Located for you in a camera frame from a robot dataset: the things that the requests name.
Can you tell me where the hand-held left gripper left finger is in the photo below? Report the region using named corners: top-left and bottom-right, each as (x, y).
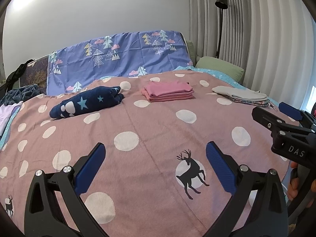
top-left (24, 142), bottom-right (106, 237)

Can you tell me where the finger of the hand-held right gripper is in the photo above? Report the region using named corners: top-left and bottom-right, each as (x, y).
top-left (278, 102), bottom-right (316, 129)
top-left (252, 107), bottom-right (316, 139)

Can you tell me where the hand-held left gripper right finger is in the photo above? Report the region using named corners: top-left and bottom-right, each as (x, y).
top-left (205, 141), bottom-right (289, 237)

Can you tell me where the pink shirt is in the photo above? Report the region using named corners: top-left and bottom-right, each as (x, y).
top-left (141, 81), bottom-right (195, 102)

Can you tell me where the person's right hand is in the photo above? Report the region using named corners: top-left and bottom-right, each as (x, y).
top-left (288, 163), bottom-right (299, 200)

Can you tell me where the patterned folded garment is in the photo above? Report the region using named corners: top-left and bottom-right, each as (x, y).
top-left (228, 96), bottom-right (275, 108)

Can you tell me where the window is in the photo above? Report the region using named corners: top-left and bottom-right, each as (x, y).
top-left (305, 86), bottom-right (316, 111)

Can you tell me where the grey folded garment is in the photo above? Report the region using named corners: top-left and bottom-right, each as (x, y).
top-left (212, 86), bottom-right (268, 102)

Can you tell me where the navy star-print garment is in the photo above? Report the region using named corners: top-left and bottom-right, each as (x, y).
top-left (49, 86), bottom-right (124, 119)

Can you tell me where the green pillow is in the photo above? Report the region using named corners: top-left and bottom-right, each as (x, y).
top-left (195, 56), bottom-right (245, 82)

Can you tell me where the grey curtain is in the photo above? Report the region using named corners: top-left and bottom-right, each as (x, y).
top-left (189, 0), bottom-right (316, 111)

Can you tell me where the pink polka dot blanket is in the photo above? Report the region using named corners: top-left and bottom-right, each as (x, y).
top-left (0, 70), bottom-right (303, 237)

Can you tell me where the lavender cloth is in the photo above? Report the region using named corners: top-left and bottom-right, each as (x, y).
top-left (0, 101), bottom-right (24, 136)

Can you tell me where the dark teal fuzzy blanket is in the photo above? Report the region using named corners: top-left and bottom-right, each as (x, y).
top-left (0, 84), bottom-right (41, 105)

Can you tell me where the dark patterned headboard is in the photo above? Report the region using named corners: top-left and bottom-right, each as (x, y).
top-left (19, 55), bottom-right (50, 88)

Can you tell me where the blue tree-print sheet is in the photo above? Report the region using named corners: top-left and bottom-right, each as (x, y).
top-left (46, 30), bottom-right (193, 96)

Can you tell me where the black cloth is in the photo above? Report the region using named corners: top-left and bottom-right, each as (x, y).
top-left (5, 59), bottom-right (35, 89)

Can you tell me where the black floor lamp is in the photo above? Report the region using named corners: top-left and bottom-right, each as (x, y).
top-left (214, 0), bottom-right (228, 59)

